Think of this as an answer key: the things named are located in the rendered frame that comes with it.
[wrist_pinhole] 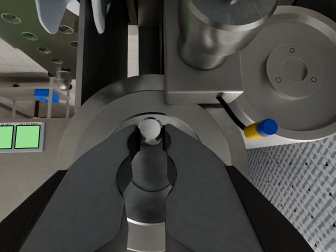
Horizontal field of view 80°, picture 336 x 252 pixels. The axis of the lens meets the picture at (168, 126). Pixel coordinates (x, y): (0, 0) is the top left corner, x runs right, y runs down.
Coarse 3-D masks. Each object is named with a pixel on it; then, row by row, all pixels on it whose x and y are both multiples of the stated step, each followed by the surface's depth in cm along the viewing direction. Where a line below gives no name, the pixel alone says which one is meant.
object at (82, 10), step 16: (80, 0) 18; (80, 16) 18; (112, 16) 29; (80, 32) 17; (96, 32) 21; (112, 32) 29; (80, 48) 17; (96, 48) 21; (112, 48) 28; (80, 64) 17; (96, 64) 21; (112, 64) 28; (80, 80) 17; (96, 80) 21; (112, 80) 28; (80, 96) 17
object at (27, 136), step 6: (18, 126) 47; (24, 126) 47; (30, 126) 47; (36, 126) 47; (18, 132) 47; (24, 132) 47; (30, 132) 47; (36, 132) 47; (18, 138) 46; (24, 138) 47; (30, 138) 47; (36, 138) 47; (18, 144) 46; (24, 144) 46; (30, 144) 46; (36, 144) 46
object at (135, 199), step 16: (144, 112) 14; (160, 112) 14; (144, 144) 14; (160, 144) 14; (144, 160) 13; (160, 160) 13; (144, 176) 13; (160, 176) 13; (128, 192) 13; (144, 192) 13; (160, 192) 13; (128, 208) 13; (144, 208) 13; (160, 208) 13; (144, 224) 13; (160, 224) 13
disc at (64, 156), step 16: (128, 80) 16; (144, 80) 16; (160, 80) 16; (96, 96) 16; (112, 96) 16; (80, 112) 16; (96, 112) 16; (208, 112) 16; (224, 112) 16; (80, 128) 16; (224, 128) 16; (64, 144) 15; (240, 144) 16; (64, 160) 15; (240, 160) 16
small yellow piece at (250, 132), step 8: (224, 104) 13; (232, 112) 13; (264, 120) 10; (272, 120) 10; (248, 128) 11; (256, 128) 11; (264, 128) 10; (272, 128) 10; (248, 136) 12; (256, 136) 11; (264, 136) 11
